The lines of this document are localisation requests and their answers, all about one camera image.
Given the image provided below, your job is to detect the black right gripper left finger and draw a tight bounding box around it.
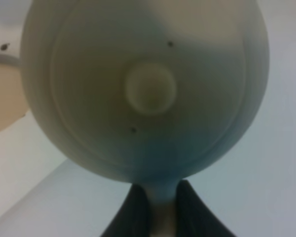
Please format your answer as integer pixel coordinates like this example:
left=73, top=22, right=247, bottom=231
left=102, top=185, right=151, bottom=237

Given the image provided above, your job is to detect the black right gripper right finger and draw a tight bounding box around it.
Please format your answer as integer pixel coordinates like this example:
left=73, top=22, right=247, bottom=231
left=176, top=180, right=235, bottom=237

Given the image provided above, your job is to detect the tan teapot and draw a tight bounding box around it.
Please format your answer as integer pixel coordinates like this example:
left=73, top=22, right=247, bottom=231
left=20, top=0, right=269, bottom=237

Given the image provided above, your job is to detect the tan teapot saucer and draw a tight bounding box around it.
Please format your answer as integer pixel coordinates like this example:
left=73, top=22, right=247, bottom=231
left=0, top=54, right=29, bottom=132

